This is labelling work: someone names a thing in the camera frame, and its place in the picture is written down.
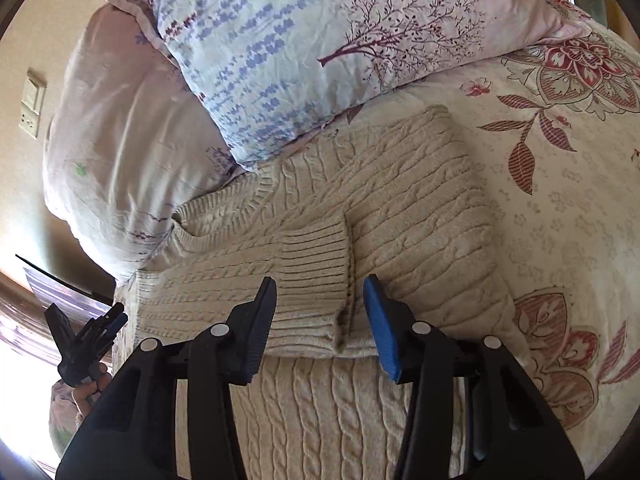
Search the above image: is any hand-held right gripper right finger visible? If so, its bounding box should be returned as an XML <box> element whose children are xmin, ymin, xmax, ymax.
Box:
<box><xmin>362</xmin><ymin>275</ymin><xmax>586</xmax><ymax>480</ymax></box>

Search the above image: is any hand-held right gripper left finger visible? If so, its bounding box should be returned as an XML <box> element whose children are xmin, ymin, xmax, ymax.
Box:
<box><xmin>55</xmin><ymin>276</ymin><xmax>277</xmax><ymax>480</ymax></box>

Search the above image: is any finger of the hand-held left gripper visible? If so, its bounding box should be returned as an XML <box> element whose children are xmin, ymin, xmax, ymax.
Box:
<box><xmin>80</xmin><ymin>302</ymin><xmax>126</xmax><ymax>348</ymax></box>
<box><xmin>44</xmin><ymin>304</ymin><xmax>76</xmax><ymax>356</ymax></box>

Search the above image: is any beige cable-knit sweater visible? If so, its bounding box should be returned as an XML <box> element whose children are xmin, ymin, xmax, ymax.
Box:
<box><xmin>112</xmin><ymin>105</ymin><xmax>533</xmax><ymax>480</ymax></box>

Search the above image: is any person's left hand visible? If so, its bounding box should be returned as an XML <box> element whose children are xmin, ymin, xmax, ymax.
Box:
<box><xmin>71</xmin><ymin>365</ymin><xmax>110</xmax><ymax>418</ymax></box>

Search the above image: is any pink flower print pillow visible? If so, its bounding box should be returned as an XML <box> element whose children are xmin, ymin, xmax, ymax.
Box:
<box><xmin>42</xmin><ymin>2</ymin><xmax>251</xmax><ymax>286</ymax></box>

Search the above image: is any floral bedspread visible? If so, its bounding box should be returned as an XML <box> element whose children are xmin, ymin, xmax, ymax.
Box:
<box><xmin>345</xmin><ymin>0</ymin><xmax>640</xmax><ymax>476</ymax></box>

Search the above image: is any lavender tree print pillow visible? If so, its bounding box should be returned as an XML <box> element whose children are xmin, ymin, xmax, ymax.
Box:
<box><xmin>92</xmin><ymin>0</ymin><xmax>566</xmax><ymax>171</ymax></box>

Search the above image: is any white wall outlet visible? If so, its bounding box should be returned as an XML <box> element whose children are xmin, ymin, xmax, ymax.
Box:
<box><xmin>19</xmin><ymin>104</ymin><xmax>41</xmax><ymax>140</ymax></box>

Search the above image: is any white wall switch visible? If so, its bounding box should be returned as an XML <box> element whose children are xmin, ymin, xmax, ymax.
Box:
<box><xmin>24</xmin><ymin>69</ymin><xmax>47</xmax><ymax>107</ymax></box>

